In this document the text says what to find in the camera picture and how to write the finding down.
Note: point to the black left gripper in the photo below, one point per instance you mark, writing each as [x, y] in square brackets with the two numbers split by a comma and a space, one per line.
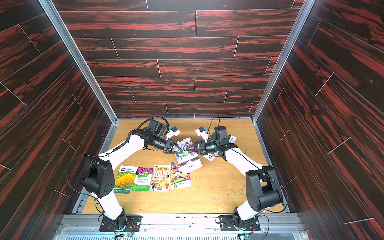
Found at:
[168, 142]

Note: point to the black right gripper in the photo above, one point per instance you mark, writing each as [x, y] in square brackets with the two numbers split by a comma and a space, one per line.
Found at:
[202, 147]

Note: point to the aster flower seed packet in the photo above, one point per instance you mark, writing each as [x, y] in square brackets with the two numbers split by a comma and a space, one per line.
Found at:
[188, 161]

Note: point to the pink cosmos seed packet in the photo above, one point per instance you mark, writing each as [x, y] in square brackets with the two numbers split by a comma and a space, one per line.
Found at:
[209, 157]

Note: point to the mixed ranunculus seed packet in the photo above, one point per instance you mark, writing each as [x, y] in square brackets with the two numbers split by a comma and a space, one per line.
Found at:
[178, 179]

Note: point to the cartoon shop seed packet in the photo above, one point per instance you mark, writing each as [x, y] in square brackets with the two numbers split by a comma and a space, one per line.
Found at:
[161, 178]

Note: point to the magenta flower green seed packet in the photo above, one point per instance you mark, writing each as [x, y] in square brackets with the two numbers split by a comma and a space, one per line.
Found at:
[143, 179]

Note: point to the yellow marigold seed packet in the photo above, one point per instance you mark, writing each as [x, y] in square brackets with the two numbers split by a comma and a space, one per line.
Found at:
[125, 179]

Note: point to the green gourd seed packet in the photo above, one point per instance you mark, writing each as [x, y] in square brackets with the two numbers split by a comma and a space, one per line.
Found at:
[232, 139]

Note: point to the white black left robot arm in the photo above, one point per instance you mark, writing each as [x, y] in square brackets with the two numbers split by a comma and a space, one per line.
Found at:
[99, 179]

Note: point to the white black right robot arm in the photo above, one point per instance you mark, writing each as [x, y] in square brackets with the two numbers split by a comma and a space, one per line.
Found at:
[262, 188]

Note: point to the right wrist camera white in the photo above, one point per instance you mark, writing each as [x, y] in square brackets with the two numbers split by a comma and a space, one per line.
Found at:
[202, 132]

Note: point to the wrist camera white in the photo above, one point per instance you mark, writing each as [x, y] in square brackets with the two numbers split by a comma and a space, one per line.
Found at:
[202, 132]
[173, 132]

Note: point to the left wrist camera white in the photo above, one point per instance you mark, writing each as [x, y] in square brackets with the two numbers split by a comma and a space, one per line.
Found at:
[173, 132]

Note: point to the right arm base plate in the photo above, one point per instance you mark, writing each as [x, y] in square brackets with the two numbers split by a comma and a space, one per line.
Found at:
[233, 223]

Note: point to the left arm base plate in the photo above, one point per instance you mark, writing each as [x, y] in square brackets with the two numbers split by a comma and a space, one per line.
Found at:
[126, 223]

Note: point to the aluminium front rail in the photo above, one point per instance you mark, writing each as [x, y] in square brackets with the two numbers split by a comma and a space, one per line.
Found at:
[182, 227]

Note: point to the aluminium corner post right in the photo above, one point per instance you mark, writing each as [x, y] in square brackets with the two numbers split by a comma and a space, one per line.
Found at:
[292, 37]

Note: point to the aluminium corner post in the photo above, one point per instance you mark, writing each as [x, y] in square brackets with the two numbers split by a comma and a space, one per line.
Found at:
[58, 23]
[292, 37]

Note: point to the aluminium corner post left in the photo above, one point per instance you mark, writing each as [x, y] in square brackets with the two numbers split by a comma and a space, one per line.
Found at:
[58, 23]

